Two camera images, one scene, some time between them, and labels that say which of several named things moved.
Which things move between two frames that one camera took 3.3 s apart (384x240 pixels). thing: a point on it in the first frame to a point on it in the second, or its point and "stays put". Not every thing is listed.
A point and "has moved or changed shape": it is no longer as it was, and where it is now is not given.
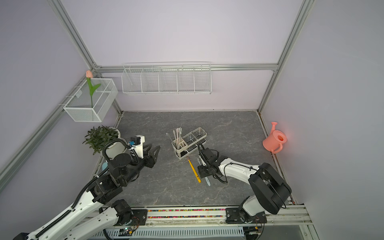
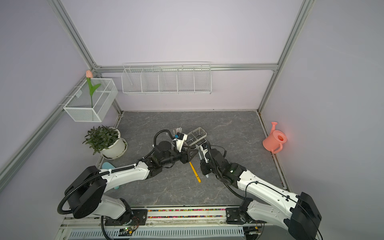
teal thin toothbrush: x=209 y=184 has moved or changed shape
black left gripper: x=153 y=159 to x=187 y=153
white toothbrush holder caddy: x=189 y=142 stays put
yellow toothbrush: x=194 y=170 stays put
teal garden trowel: x=104 y=165 stays put
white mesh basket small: x=91 y=102 stays put
